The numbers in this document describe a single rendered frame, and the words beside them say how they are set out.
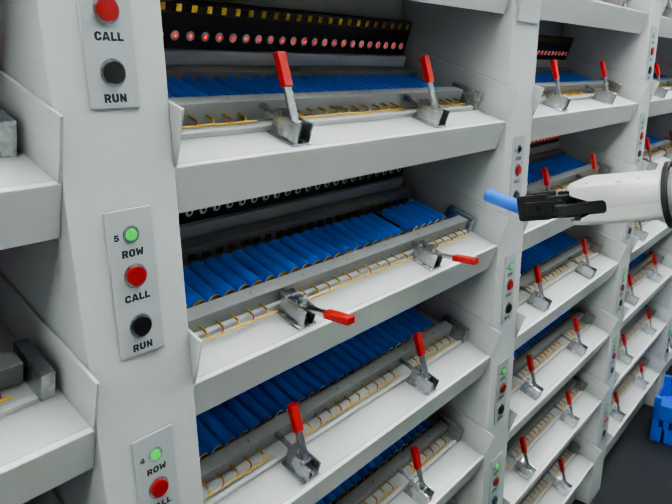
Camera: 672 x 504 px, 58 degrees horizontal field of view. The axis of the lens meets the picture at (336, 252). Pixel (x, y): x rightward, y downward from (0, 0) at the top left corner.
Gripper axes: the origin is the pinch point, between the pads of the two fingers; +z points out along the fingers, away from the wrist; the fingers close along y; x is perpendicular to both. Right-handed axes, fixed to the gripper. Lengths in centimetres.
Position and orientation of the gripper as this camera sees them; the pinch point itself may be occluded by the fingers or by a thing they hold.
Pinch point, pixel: (538, 206)
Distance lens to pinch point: 81.7
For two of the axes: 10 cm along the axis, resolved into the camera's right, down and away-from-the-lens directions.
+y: -6.4, 2.3, -7.4
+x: 1.7, 9.7, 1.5
